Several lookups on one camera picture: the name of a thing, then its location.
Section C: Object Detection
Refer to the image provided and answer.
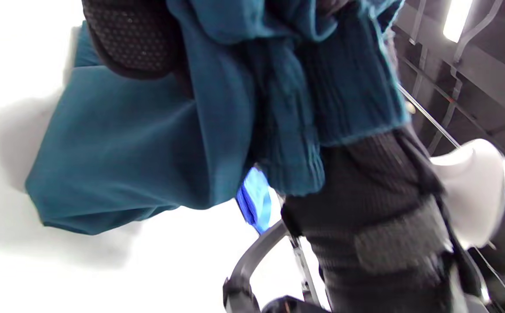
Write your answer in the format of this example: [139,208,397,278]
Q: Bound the blue t-shirt clothes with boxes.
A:
[235,166,274,235]

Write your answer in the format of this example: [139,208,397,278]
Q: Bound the dark green cloth clothes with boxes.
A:
[24,0,411,236]

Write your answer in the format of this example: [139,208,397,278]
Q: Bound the person's right hand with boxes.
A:
[281,128,457,313]

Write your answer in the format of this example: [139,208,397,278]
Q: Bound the person's left hand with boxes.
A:
[80,0,187,81]

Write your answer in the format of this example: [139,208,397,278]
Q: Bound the ceiling strip light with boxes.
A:
[443,0,474,43]

